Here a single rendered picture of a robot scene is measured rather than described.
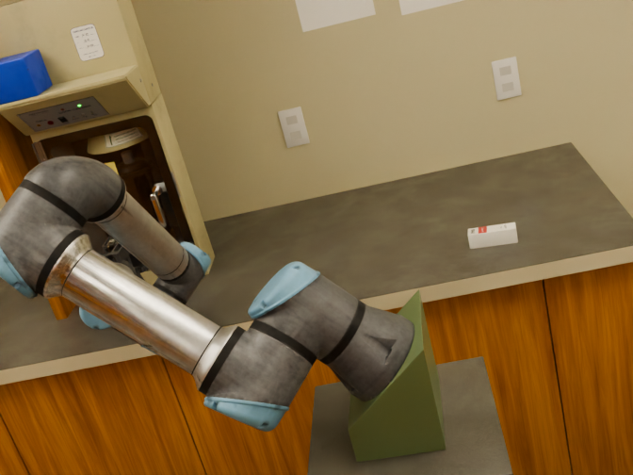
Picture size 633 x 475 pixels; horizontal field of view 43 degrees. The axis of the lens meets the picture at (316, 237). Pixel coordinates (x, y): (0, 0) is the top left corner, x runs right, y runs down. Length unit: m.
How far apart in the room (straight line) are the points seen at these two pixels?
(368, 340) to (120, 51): 1.03
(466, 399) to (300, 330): 0.35
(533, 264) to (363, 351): 0.66
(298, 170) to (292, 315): 1.27
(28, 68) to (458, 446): 1.25
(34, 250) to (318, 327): 0.44
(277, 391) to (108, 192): 0.42
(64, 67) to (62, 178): 0.78
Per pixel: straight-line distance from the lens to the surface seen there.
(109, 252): 1.74
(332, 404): 1.50
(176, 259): 1.55
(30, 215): 1.29
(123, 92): 1.93
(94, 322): 1.59
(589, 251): 1.84
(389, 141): 2.43
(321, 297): 1.24
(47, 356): 2.05
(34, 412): 2.16
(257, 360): 1.22
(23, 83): 1.97
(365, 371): 1.26
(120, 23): 1.99
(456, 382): 1.48
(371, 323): 1.27
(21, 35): 2.07
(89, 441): 2.17
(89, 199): 1.31
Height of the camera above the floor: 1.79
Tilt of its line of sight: 23 degrees down
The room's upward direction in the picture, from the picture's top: 15 degrees counter-clockwise
